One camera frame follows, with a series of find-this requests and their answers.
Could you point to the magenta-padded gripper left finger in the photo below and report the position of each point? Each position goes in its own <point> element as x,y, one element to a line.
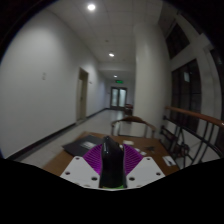
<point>77,170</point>

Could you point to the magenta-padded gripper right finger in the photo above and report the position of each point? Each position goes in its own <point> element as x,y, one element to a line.
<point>146,170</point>

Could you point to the black computer mouse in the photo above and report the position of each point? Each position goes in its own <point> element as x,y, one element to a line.
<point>112,163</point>

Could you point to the dark closed laptop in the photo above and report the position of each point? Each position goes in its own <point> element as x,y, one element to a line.
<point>80,146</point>

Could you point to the white paper card with print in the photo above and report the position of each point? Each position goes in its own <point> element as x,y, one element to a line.
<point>169,160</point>

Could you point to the small white paper card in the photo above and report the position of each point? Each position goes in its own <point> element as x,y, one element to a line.
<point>128,142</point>

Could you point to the black railing with wooden handrail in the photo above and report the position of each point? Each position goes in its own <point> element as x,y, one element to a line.
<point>196,115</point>

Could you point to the beige side door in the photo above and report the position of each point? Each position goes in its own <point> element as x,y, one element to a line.
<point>82,95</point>

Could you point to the glass double door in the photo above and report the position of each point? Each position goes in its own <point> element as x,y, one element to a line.
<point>118,97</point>

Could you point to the large dark window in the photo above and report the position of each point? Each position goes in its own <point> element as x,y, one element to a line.
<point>186,93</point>

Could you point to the green exit sign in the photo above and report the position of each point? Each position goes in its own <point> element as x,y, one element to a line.
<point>119,81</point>

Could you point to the round ceiling lights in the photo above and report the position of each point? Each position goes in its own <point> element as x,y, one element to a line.
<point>91,7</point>

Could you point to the wooden armchair with metal frame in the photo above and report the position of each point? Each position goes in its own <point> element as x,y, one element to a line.
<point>133,120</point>

